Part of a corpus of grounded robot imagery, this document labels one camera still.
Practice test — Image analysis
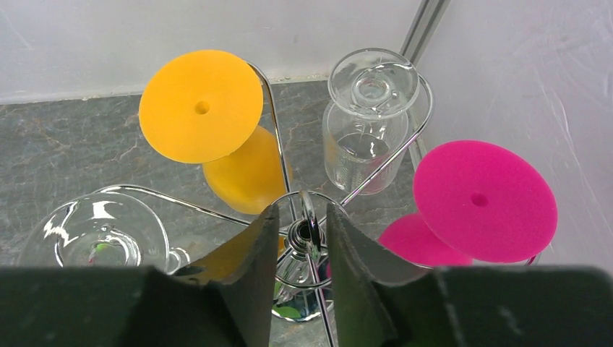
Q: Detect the clear tumbler wine glass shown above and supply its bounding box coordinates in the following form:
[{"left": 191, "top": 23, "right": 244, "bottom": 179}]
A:
[{"left": 322, "top": 48, "right": 419, "bottom": 192}]

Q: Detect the clear round wine glass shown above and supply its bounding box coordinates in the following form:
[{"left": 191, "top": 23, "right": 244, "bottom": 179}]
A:
[{"left": 17, "top": 192, "right": 212, "bottom": 274}]

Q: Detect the chrome wire wine glass rack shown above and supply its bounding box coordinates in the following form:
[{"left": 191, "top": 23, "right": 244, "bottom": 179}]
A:
[{"left": 93, "top": 61, "right": 435, "bottom": 347}]

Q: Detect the orange plastic wine glass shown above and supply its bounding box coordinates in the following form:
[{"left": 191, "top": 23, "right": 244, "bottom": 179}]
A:
[{"left": 139, "top": 50, "right": 286, "bottom": 215}]

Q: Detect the pink plastic wine glass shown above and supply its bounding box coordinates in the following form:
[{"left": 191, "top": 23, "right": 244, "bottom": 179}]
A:
[{"left": 378, "top": 140, "right": 558, "bottom": 267}]

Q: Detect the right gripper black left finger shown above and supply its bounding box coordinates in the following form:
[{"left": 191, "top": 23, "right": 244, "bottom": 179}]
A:
[{"left": 174, "top": 205, "right": 280, "bottom": 346}]

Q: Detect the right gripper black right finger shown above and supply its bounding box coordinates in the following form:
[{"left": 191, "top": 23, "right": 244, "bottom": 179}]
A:
[{"left": 326, "top": 203, "right": 432, "bottom": 346}]

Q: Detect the green plastic wine glass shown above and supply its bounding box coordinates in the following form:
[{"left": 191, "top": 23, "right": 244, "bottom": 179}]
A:
[{"left": 273, "top": 282, "right": 302, "bottom": 320}]

